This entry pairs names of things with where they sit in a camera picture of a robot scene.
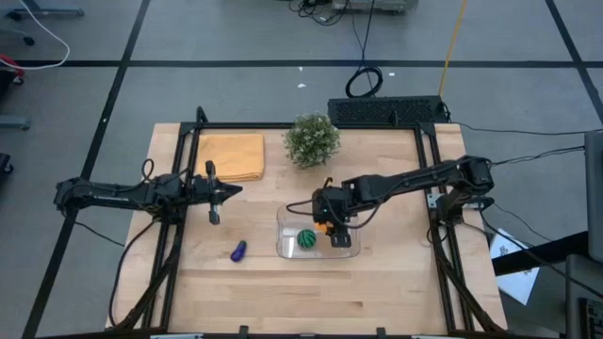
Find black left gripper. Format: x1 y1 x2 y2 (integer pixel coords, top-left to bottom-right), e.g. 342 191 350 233
190 159 244 226

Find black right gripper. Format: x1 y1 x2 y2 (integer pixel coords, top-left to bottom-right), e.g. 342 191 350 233
311 177 359 250

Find green toy watermelon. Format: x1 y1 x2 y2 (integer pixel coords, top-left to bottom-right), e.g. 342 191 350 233
296 228 318 250

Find purple toy eggplant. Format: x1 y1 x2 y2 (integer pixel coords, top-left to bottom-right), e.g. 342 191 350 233
229 239 249 264

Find yellow folded cloth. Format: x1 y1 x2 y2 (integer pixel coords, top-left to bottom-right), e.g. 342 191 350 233
194 132 267 185

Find clear plastic container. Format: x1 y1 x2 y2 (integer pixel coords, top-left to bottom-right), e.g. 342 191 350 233
275 202 362 261

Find small potted green plant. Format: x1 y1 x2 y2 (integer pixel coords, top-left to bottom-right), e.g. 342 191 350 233
282 111 342 170

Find white paper sheet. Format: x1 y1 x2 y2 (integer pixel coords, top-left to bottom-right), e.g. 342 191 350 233
489 227 541 307

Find black desk beam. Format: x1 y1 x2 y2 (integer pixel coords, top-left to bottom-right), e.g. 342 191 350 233
492 230 590 277

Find grey desk foot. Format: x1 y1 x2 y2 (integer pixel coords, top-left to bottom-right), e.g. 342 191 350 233
0 115 32 132
7 0 86 21

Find grey power unit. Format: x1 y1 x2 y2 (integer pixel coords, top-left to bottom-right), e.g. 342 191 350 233
331 0 419 13

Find red cart part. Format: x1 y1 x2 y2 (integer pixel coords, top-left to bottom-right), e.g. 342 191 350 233
0 53 26 87

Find grey desk panel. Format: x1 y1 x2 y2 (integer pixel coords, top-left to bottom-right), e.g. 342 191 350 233
564 253 603 339
583 130 603 264

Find black keyboard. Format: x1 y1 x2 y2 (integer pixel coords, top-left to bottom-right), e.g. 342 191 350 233
579 297 603 339

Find black aluminium frame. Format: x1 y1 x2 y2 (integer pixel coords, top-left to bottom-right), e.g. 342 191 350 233
106 105 509 339

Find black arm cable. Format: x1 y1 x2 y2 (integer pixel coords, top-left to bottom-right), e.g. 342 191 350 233
107 218 161 329

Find black coiled cable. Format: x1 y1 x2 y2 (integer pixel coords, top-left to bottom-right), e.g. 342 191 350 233
345 0 384 99

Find black cable bundle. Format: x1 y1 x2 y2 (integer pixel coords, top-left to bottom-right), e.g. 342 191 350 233
287 0 341 25

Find thin black cable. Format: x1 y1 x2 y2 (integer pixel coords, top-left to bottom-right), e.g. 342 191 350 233
489 145 588 167
451 121 603 137

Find yellow cable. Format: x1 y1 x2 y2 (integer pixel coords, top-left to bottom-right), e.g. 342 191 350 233
437 0 468 98

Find white cable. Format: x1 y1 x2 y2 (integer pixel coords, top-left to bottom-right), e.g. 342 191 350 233
0 0 71 72

